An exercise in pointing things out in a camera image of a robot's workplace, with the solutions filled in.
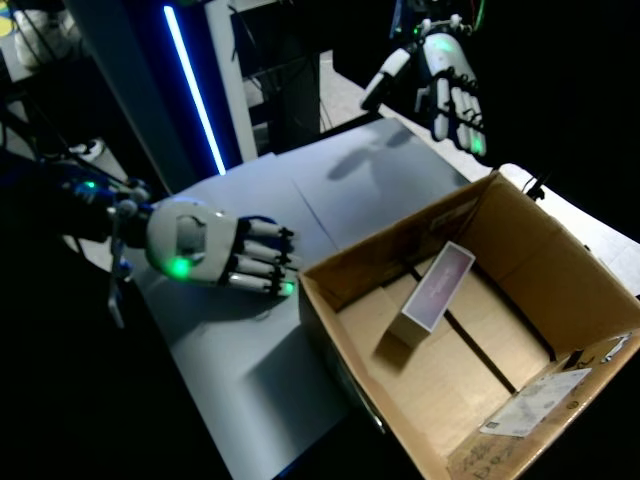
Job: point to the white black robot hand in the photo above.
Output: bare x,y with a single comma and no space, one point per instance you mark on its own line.
195,240
445,55

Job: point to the small pink white box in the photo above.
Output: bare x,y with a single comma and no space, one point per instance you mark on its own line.
436,290

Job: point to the brown cardboard box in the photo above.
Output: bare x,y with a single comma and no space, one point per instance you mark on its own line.
450,395

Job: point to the grey table cloth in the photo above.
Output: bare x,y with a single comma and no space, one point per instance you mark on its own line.
250,375

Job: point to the blue white light strip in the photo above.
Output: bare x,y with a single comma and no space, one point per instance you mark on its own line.
192,85

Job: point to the grey upright column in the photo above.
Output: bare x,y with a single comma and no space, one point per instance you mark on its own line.
125,75

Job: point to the white shipping label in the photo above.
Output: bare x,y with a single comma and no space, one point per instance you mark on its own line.
535,400

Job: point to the white metal frame post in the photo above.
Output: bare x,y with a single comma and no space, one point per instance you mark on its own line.
225,60

